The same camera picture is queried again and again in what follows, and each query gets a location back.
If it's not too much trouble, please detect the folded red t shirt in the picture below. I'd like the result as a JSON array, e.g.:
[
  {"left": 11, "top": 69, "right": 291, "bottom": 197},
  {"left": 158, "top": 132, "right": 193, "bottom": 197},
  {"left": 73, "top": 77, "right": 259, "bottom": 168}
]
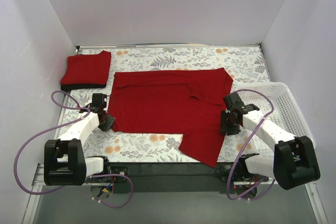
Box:
[{"left": 60, "top": 50, "right": 111, "bottom": 91}]

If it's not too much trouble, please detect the aluminium front rail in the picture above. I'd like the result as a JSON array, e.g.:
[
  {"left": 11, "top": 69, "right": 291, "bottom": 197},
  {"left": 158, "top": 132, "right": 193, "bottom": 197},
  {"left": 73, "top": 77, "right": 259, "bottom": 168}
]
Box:
[{"left": 31, "top": 163, "right": 316, "bottom": 187}]

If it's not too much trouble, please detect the white plastic laundry basket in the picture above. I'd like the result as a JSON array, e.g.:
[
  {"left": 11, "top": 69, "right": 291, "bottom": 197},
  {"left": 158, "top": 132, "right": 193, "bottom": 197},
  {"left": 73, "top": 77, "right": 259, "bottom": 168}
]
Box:
[{"left": 237, "top": 82, "right": 316, "bottom": 147}]

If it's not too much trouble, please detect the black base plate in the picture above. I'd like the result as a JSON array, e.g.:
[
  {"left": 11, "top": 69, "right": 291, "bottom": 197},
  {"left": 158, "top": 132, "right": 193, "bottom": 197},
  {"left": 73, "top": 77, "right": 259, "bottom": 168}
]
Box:
[
  {"left": 86, "top": 165, "right": 129, "bottom": 184},
  {"left": 215, "top": 165, "right": 270, "bottom": 183}
]

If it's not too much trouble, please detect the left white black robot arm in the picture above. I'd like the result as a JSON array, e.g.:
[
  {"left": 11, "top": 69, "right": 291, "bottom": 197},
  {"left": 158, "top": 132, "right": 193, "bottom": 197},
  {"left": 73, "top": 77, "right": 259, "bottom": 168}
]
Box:
[{"left": 44, "top": 93, "right": 114, "bottom": 186}]

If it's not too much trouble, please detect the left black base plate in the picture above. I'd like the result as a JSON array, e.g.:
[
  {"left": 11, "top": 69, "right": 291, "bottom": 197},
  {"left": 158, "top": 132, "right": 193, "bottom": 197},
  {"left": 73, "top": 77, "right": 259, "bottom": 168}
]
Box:
[{"left": 86, "top": 165, "right": 129, "bottom": 184}]

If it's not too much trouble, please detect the red t shirt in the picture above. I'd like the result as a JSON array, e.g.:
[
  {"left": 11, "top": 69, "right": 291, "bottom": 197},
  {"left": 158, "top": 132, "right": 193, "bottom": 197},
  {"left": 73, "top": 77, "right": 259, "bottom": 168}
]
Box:
[
  {"left": 108, "top": 68, "right": 233, "bottom": 167},
  {"left": 60, "top": 50, "right": 111, "bottom": 91}
]

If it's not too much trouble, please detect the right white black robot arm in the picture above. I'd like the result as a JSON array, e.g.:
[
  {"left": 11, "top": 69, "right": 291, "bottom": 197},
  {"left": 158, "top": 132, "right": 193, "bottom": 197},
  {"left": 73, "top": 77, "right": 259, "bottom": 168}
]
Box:
[{"left": 220, "top": 92, "right": 321, "bottom": 190}]

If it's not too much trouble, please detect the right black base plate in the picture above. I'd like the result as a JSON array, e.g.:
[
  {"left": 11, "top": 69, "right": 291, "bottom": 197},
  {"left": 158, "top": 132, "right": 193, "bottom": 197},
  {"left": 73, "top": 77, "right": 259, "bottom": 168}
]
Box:
[{"left": 215, "top": 165, "right": 270, "bottom": 183}]

